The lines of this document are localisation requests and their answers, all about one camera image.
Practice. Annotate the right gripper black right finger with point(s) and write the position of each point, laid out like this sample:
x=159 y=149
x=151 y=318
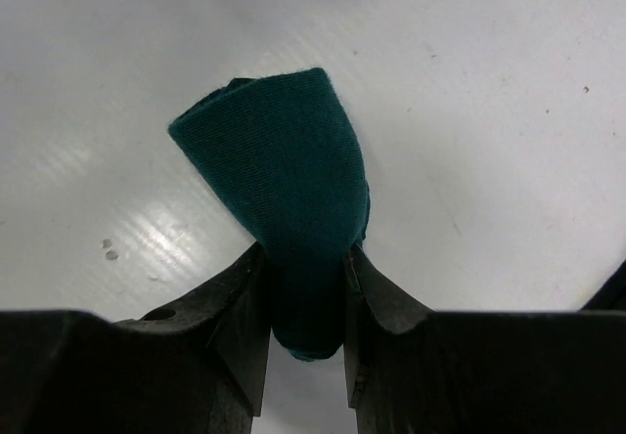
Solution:
x=381 y=349

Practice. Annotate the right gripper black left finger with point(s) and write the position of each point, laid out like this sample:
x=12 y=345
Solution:
x=226 y=321

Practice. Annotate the dark green patterned sock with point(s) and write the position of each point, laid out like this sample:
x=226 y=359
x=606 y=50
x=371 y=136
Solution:
x=282 y=156

